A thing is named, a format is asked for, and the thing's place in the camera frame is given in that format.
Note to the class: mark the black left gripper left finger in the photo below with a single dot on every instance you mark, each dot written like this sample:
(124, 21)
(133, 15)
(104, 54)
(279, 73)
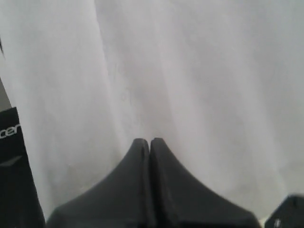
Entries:
(123, 199)

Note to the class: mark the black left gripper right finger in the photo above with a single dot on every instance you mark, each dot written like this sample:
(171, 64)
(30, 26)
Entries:
(182, 201)

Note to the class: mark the black Acer monitor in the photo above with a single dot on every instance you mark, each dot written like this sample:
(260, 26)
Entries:
(19, 204)

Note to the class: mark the white backdrop curtain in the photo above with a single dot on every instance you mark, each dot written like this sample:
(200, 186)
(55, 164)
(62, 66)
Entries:
(221, 81)

